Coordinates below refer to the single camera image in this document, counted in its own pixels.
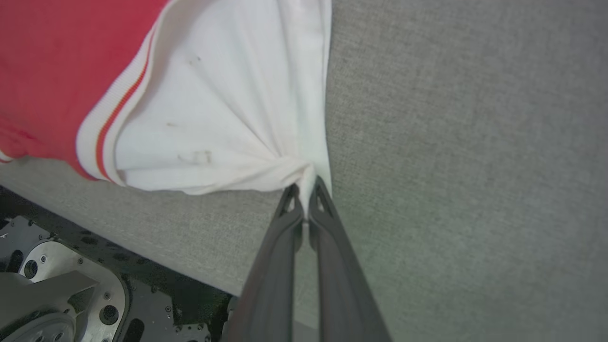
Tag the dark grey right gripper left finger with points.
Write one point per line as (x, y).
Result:
(270, 280)

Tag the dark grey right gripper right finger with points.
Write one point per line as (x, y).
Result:
(342, 285)

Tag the red and white sports jersey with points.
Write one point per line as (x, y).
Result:
(213, 104)

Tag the black and metal robot base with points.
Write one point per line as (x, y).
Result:
(71, 294)

